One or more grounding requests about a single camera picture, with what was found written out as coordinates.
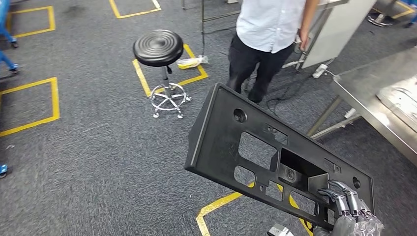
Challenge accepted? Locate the person's hand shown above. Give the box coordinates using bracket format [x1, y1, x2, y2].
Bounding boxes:
[298, 29, 311, 52]

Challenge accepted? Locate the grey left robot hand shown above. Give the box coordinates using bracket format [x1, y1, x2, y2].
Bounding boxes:
[312, 180, 385, 236]

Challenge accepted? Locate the black plastic panel part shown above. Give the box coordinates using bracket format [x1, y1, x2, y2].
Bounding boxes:
[184, 83, 376, 230]

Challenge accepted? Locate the stainless steel workbench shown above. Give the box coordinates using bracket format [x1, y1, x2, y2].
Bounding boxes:
[306, 45, 417, 167]

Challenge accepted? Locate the person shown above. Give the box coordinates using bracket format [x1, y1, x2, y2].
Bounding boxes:
[226, 0, 321, 104]

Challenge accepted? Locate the chrome round stand base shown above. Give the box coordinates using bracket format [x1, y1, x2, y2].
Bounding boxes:
[367, 12, 397, 28]

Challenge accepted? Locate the grey metal fixture plate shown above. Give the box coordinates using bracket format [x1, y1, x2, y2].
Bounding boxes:
[376, 74, 417, 134]

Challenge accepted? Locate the clear bag with yellow contents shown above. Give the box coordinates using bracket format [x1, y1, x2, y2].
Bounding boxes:
[177, 55, 209, 70]

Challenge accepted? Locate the yellow floor tape outline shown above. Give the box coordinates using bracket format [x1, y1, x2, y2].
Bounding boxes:
[195, 181, 314, 236]
[132, 44, 209, 97]

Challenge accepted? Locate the black round stool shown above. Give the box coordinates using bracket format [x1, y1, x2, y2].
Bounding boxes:
[133, 29, 192, 119]

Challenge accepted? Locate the blue wheeled rack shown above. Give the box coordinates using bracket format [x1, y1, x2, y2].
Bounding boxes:
[0, 0, 20, 75]

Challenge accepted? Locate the black floor cable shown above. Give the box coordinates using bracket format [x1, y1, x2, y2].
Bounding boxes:
[241, 73, 315, 115]

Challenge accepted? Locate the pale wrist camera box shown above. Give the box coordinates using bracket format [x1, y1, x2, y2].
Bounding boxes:
[267, 224, 295, 236]

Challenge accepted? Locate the thin metal frame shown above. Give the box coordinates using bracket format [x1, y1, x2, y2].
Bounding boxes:
[180, 0, 242, 57]

